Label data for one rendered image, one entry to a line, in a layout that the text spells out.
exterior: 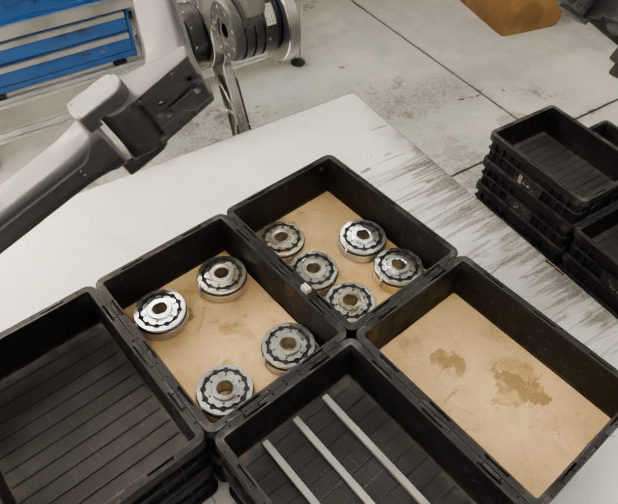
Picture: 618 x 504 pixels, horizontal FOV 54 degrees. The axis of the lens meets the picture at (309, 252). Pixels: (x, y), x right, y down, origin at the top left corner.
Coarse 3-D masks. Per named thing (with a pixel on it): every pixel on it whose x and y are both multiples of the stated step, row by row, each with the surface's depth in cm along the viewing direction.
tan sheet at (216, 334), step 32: (160, 288) 125; (192, 288) 125; (256, 288) 126; (192, 320) 120; (224, 320) 120; (256, 320) 120; (288, 320) 120; (160, 352) 115; (192, 352) 115; (224, 352) 115; (256, 352) 115; (192, 384) 111; (256, 384) 111
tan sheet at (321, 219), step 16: (304, 208) 141; (320, 208) 141; (336, 208) 141; (304, 224) 138; (320, 224) 138; (336, 224) 138; (320, 240) 135; (336, 240) 135; (336, 256) 131; (352, 272) 128; (368, 272) 129; (368, 288) 126
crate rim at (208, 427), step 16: (208, 224) 124; (176, 240) 121; (144, 256) 118; (112, 272) 115; (96, 288) 113; (112, 304) 110; (128, 320) 108; (336, 320) 108; (336, 336) 106; (320, 352) 104; (160, 368) 102; (304, 368) 102; (176, 384) 100; (272, 384) 100; (192, 400) 98; (256, 400) 98; (224, 416) 96; (208, 432) 94
